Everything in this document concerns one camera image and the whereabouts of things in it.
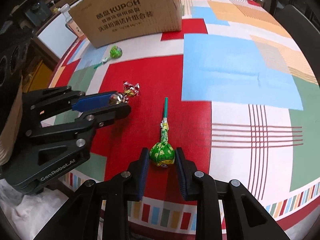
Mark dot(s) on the brown cardboard box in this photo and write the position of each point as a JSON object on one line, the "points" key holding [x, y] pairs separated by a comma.
{"points": [[108, 21]]}

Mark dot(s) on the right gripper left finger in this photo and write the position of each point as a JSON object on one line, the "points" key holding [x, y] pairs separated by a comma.
{"points": [[79, 216]]}

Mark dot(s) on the red gold candy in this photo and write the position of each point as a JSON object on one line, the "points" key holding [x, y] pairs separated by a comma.
{"points": [[129, 91]]}

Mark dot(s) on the colourful patchwork tablecloth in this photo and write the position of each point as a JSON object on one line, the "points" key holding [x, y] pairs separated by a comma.
{"points": [[243, 104]]}

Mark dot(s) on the pink drink bottle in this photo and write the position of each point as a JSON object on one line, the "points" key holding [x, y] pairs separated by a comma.
{"points": [[70, 24]]}

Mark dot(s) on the dark chair right near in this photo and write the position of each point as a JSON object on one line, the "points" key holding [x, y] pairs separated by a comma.
{"points": [[304, 33]]}

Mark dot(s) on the green lollipop long stick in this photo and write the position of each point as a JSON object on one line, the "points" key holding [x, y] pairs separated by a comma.
{"points": [[162, 153]]}

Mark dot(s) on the black coffee machine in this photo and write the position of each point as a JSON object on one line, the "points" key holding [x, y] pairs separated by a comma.
{"points": [[39, 13]]}

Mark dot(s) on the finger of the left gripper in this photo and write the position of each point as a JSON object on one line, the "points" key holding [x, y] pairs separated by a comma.
{"points": [[107, 114], [62, 99]]}

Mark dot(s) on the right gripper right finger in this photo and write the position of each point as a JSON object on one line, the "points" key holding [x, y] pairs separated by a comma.
{"points": [[219, 202]]}

